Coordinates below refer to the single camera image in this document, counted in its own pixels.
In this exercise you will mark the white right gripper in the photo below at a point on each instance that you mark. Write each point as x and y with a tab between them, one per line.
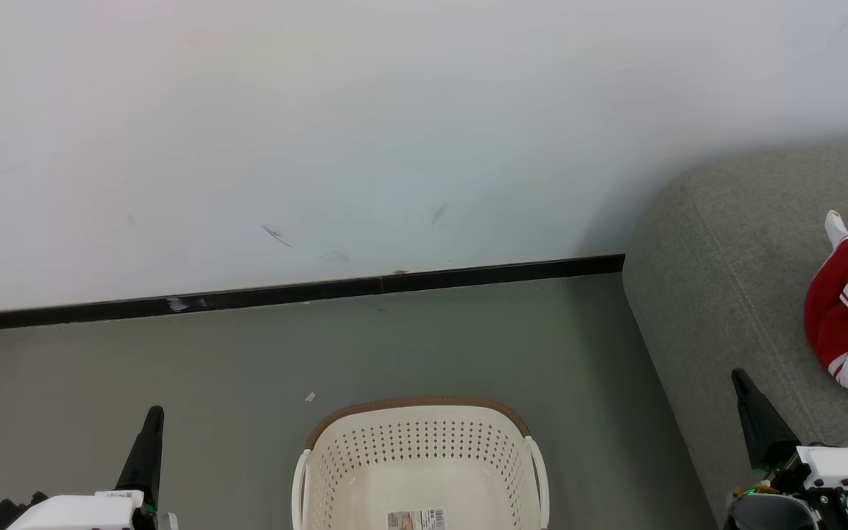
847	469

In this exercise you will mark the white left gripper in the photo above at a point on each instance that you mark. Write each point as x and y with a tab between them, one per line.
74	513

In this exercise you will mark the grey fabric sofa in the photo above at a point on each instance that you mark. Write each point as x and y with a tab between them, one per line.
733	280

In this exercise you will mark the black skirting board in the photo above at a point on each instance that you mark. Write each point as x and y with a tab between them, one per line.
284	293

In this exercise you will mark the cream perforated laundry basket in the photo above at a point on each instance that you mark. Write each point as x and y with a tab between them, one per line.
365	442

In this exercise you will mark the barcode label sticker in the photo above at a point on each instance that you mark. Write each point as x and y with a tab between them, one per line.
417	520

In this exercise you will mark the grey round wrist camera housing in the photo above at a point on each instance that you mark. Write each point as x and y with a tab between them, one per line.
774	515

